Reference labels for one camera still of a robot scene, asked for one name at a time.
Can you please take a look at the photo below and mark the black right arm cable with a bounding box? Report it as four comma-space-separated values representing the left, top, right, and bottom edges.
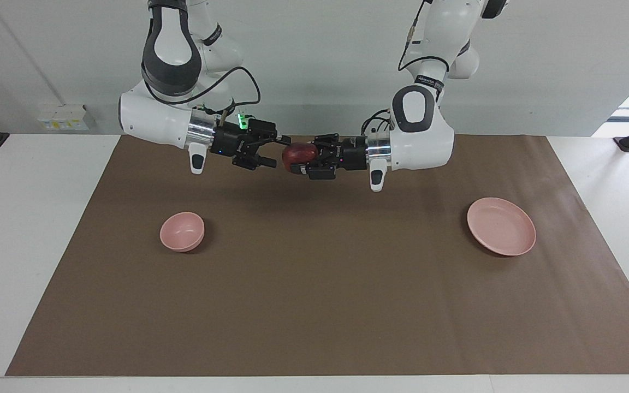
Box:
143, 65, 262, 116

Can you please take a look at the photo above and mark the white wall socket box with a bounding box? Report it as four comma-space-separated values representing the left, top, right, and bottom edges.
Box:
36, 105, 90, 132

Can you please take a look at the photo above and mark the pink bowl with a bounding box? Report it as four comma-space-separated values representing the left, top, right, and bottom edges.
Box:
159, 212, 205, 252

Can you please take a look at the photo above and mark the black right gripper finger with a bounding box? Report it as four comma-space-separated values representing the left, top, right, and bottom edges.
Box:
246, 121, 292, 145
234, 154, 277, 170

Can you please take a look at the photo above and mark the black left base cable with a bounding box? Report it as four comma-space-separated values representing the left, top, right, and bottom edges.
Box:
361, 108, 394, 136

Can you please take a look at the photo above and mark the brown table mat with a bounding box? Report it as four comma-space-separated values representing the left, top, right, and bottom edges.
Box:
5, 135, 629, 377

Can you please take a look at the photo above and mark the dark red apple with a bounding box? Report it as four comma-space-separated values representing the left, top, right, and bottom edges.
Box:
282, 143, 319, 174

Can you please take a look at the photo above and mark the pink plate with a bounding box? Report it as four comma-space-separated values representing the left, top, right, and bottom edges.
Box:
467, 197, 537, 256

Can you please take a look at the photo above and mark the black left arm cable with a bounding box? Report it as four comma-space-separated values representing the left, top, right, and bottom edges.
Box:
398, 0, 452, 74

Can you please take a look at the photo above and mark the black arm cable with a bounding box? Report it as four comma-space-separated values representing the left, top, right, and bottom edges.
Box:
398, 0, 452, 74
143, 65, 262, 116

